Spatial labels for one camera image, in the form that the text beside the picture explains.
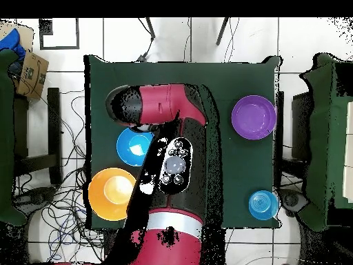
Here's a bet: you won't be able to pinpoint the purple plastic bowl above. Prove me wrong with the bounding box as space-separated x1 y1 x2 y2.
230 95 277 141

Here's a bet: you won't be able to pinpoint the small blue plastic bowl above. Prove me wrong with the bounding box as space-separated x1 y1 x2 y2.
248 190 280 221

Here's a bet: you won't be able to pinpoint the large blue plastic bowl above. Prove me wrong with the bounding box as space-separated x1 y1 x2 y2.
116 127 154 167

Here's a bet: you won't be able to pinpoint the dark green tablecloth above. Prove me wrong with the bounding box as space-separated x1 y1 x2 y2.
83 54 284 230

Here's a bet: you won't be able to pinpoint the yellow plastic bowl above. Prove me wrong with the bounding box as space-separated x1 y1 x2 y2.
88 167 137 222

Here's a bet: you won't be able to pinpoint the black power strip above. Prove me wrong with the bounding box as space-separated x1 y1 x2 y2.
103 228 118 253

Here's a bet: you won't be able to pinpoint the black bench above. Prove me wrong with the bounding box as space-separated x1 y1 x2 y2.
13 87 63 185

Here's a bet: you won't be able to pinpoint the grey base with black knob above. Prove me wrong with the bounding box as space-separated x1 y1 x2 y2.
16 186 58 207

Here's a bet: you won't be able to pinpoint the green cloth on side table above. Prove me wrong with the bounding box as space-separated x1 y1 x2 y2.
0 49 28 226
299 52 353 232

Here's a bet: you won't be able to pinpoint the cardboard box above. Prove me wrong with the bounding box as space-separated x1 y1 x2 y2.
0 21 50 100

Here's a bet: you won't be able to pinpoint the blue cloth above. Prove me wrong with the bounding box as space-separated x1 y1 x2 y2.
0 28 26 60

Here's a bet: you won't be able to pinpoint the tangled floor cables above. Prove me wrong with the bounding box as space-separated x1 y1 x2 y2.
12 90 108 264

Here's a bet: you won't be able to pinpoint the black square frame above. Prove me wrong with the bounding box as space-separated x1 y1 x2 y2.
38 18 81 51

